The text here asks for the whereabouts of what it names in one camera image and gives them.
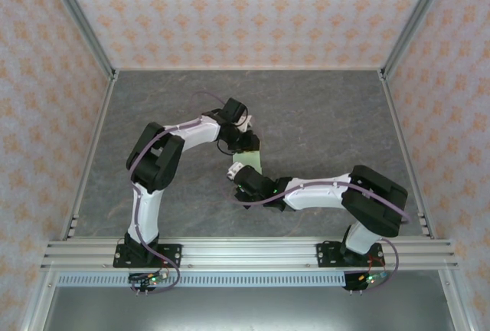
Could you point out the aluminium cross beam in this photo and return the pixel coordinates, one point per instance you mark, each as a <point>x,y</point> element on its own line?
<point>249,254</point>

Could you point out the grey metal panel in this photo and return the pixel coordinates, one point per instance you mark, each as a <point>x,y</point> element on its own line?
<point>249,310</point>

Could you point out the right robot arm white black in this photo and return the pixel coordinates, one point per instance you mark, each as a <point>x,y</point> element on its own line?
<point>317,198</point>

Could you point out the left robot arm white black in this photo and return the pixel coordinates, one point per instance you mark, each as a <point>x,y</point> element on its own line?
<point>151,212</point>

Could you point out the light green paper sheet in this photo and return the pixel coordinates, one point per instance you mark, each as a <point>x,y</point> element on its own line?
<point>250,162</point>

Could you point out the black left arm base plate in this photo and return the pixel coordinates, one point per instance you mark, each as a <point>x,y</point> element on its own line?
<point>172,254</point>

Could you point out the small controller circuit board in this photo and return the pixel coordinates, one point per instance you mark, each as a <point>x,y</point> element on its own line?
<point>369,279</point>
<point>153,279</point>

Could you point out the aluminium frame post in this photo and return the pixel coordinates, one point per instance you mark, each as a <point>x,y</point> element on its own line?
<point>81,17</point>
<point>415,17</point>

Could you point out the aluminium side rail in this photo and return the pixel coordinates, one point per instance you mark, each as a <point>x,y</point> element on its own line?
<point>406,155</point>
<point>90,155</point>

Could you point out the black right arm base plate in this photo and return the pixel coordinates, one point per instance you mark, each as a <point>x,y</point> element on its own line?
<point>325,256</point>

